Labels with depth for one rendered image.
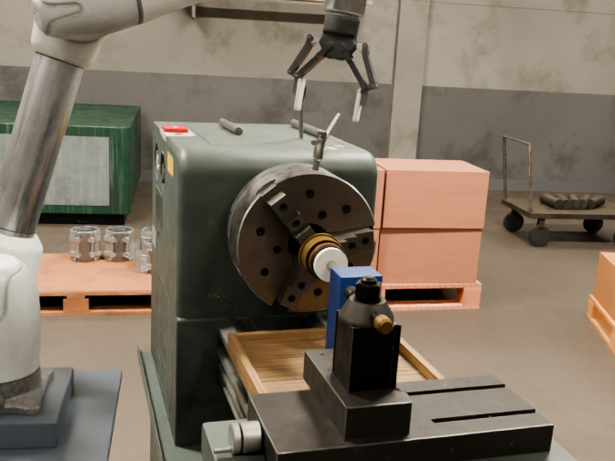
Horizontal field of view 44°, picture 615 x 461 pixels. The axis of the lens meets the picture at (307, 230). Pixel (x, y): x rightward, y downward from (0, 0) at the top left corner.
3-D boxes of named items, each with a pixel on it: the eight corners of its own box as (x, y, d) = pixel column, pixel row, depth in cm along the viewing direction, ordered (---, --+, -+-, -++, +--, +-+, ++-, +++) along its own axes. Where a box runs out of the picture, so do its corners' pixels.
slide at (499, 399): (246, 420, 120) (247, 393, 119) (490, 398, 133) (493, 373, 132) (275, 484, 104) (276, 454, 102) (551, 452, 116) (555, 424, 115)
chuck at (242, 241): (219, 294, 172) (240, 156, 166) (349, 305, 182) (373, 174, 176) (226, 308, 164) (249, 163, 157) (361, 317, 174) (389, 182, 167)
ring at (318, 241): (296, 230, 158) (308, 241, 150) (338, 229, 161) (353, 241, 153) (293, 273, 161) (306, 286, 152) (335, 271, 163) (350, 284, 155)
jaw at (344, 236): (317, 228, 169) (368, 219, 172) (318, 249, 170) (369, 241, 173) (333, 241, 158) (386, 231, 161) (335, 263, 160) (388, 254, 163)
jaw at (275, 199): (287, 237, 167) (256, 195, 163) (306, 223, 167) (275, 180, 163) (302, 251, 157) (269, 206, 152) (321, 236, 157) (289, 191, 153)
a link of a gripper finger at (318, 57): (333, 46, 163) (329, 40, 163) (295, 80, 167) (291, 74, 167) (339, 47, 167) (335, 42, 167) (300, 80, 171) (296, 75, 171)
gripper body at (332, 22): (366, 20, 166) (358, 63, 168) (329, 15, 169) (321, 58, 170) (357, 16, 159) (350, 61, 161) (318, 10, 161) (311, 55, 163)
